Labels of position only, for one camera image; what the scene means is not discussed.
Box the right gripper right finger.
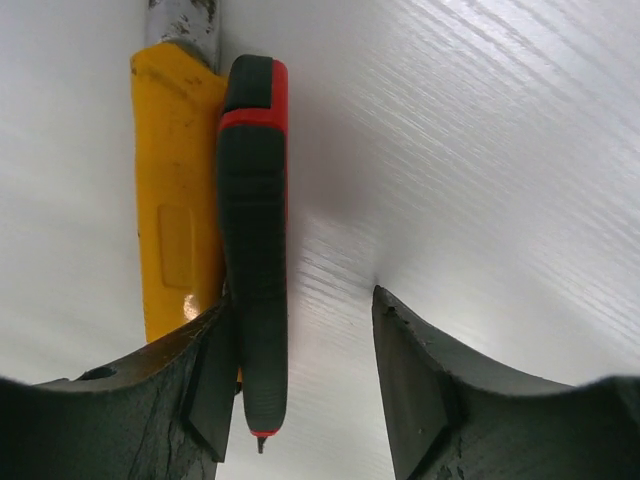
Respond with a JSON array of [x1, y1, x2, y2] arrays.
[[372, 287, 639, 479]]

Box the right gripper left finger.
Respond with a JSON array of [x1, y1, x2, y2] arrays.
[[1, 297, 237, 479]]

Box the red handled pliers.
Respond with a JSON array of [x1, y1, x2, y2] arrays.
[[216, 54, 288, 450]]

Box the orange black utility knife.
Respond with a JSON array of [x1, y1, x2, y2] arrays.
[[129, 0, 246, 396]]

